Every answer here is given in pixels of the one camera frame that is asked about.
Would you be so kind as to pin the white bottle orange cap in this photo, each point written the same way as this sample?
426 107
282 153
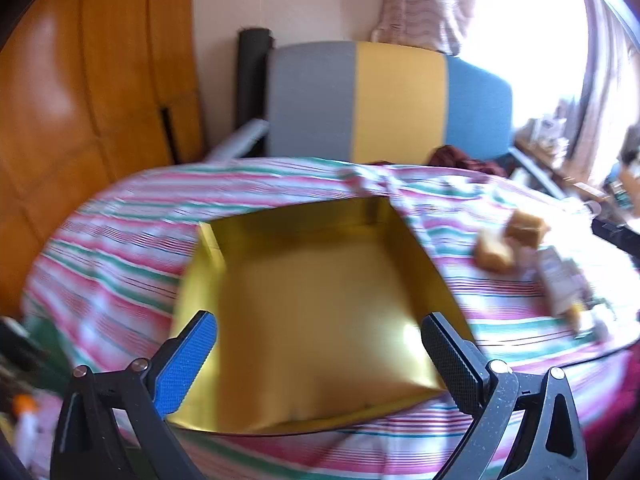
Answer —
24 412

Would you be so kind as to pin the pink patterned curtain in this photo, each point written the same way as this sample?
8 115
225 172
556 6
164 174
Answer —
420 5

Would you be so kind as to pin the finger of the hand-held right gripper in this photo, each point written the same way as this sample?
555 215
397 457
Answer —
617 237

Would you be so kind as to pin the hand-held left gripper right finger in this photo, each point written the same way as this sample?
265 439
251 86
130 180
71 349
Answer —
450 360

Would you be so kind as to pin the white carton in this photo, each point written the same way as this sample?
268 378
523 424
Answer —
547 127

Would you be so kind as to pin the wooden side table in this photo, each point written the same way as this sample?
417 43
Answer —
550 160

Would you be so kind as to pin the striped snack bar packet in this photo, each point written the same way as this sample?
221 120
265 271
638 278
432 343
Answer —
557 277

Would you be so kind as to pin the striped beige curtain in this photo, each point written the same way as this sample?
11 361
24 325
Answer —
600 85

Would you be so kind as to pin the bright window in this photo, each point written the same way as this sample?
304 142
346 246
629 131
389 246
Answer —
525 35

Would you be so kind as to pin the yellow sponge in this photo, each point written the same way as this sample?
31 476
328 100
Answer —
492 255
525 227

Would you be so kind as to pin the dark red cloth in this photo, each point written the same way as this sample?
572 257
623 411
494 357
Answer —
460 157

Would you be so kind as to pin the striped pink green tablecloth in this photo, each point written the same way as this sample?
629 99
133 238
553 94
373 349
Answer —
125 260

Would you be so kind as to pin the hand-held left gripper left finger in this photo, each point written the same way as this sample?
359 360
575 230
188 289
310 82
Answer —
187 360

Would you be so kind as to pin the grey yellow blue chair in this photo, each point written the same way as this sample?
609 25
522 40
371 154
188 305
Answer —
310 100

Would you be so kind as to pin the wooden wardrobe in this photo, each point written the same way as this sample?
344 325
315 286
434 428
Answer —
75 85

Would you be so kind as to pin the gold metal box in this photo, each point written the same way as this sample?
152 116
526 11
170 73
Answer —
310 310

